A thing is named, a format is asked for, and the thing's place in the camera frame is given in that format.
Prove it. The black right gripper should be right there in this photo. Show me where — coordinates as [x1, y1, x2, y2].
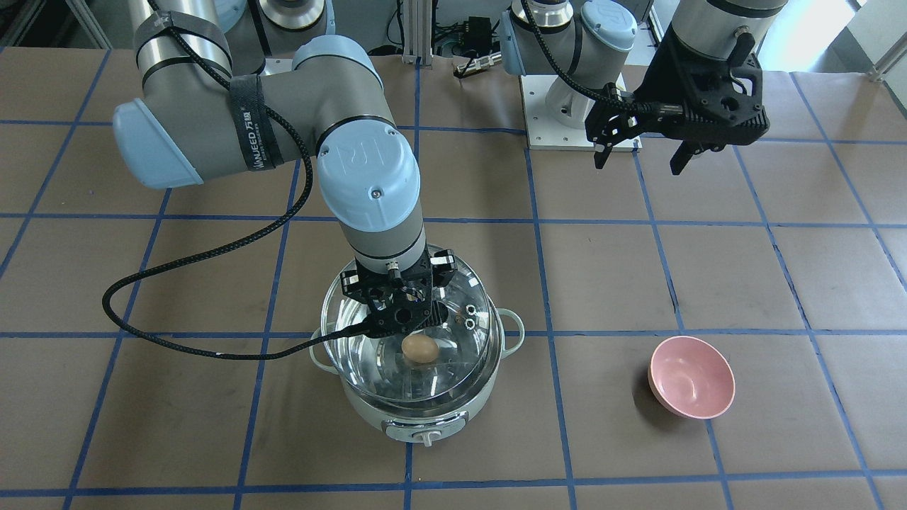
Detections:
[338, 248, 457, 339]

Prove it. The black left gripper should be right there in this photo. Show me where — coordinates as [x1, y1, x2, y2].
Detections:
[585, 28, 770, 176]

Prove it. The glass pot lid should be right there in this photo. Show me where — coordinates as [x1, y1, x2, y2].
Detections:
[320, 245, 502, 409]

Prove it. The brown egg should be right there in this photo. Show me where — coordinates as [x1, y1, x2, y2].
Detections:
[401, 333, 440, 364]

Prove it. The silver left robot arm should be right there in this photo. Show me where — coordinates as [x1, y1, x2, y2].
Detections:
[501, 1, 785, 175]

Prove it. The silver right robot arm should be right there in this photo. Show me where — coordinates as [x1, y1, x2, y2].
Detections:
[113, 1, 453, 338]

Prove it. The mint green cooking pot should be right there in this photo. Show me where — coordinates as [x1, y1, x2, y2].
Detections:
[322, 259, 525, 446]

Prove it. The black power adapter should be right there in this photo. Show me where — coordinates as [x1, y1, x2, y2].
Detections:
[462, 16, 492, 56]

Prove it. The pink bowl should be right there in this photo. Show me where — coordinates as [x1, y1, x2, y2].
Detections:
[647, 336, 736, 419]

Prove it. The black braided cable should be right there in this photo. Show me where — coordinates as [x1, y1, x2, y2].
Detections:
[101, 4, 398, 361]
[519, 0, 685, 118]

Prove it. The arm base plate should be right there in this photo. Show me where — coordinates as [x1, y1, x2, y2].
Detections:
[519, 75, 594, 152]

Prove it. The aluminium frame post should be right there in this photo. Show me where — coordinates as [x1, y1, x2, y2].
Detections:
[401, 0, 434, 67]

